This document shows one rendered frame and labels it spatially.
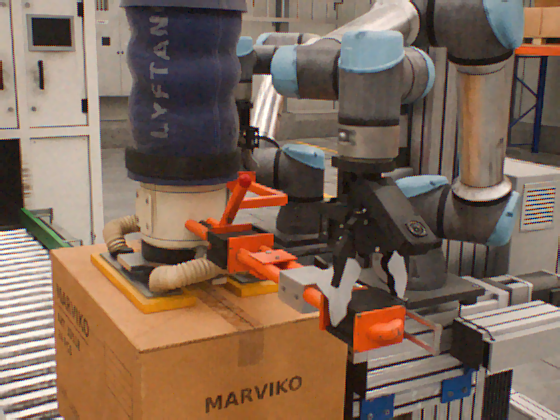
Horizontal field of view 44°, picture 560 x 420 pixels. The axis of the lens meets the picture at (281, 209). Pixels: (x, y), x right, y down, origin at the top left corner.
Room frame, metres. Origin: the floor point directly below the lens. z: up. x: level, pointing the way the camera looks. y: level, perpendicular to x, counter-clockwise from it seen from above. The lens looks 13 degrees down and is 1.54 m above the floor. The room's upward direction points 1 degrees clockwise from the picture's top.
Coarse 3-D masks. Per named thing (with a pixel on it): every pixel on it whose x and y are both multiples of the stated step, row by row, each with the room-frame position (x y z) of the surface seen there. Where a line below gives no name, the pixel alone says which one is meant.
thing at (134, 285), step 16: (96, 256) 1.40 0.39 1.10; (112, 256) 1.39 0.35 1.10; (112, 272) 1.31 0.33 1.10; (128, 272) 1.29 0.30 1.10; (144, 272) 1.24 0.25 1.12; (128, 288) 1.22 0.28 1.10; (144, 288) 1.21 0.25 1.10; (176, 288) 1.21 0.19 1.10; (144, 304) 1.14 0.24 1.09; (160, 304) 1.15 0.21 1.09; (176, 304) 1.17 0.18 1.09; (192, 304) 1.18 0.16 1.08
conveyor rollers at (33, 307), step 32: (0, 256) 3.13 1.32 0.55; (32, 256) 3.17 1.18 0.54; (0, 288) 2.70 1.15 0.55; (32, 288) 2.70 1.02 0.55; (0, 320) 2.37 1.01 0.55; (32, 320) 2.41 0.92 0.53; (0, 352) 2.11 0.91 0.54; (32, 352) 2.15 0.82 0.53; (0, 384) 1.93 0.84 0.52; (32, 384) 1.90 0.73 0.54; (32, 416) 1.72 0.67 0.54
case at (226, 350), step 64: (64, 256) 1.46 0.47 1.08; (64, 320) 1.41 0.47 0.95; (128, 320) 1.11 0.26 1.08; (192, 320) 1.12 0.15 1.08; (256, 320) 1.13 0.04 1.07; (64, 384) 1.43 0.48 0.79; (128, 384) 1.04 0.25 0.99; (192, 384) 1.04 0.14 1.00; (256, 384) 1.10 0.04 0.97; (320, 384) 1.17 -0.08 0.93
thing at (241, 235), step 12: (216, 228) 1.16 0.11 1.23; (228, 228) 1.17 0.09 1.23; (240, 228) 1.18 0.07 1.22; (252, 228) 1.19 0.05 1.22; (216, 240) 1.11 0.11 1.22; (228, 240) 1.10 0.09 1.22; (240, 240) 1.09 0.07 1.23; (252, 240) 1.11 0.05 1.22; (264, 240) 1.12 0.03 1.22; (216, 252) 1.13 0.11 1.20; (228, 252) 1.09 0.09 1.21; (252, 252) 1.11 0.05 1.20; (216, 264) 1.11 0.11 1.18; (228, 264) 1.09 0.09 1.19; (240, 264) 1.10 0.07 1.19
